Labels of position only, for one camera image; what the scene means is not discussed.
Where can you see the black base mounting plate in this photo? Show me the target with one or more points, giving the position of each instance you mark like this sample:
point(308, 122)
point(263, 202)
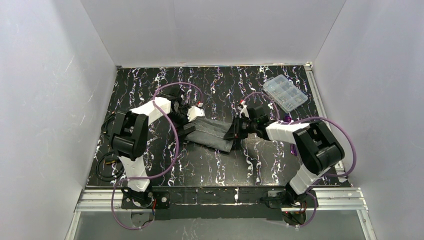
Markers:
point(261, 211)

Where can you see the grey fabric napkin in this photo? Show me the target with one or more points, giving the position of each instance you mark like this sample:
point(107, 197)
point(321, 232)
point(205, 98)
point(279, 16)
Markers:
point(210, 133)

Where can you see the aluminium front frame rail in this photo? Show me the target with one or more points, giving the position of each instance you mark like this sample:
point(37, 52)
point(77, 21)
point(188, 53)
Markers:
point(328, 198)

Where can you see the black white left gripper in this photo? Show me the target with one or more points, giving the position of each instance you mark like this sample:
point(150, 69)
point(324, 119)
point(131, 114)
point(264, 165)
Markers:
point(185, 129)

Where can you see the clear plastic screw box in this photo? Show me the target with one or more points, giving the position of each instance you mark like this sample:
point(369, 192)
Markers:
point(284, 93)

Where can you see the purple metal spoon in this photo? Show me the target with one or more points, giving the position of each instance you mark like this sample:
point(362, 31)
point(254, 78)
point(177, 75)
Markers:
point(289, 135)

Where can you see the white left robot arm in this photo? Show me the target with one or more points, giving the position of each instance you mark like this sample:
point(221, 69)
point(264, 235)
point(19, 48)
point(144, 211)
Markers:
point(129, 134)

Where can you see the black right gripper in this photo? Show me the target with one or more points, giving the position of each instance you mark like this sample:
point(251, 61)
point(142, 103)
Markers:
point(237, 127)

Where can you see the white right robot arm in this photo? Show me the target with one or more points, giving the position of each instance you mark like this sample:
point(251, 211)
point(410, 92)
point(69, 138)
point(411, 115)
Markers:
point(318, 148)

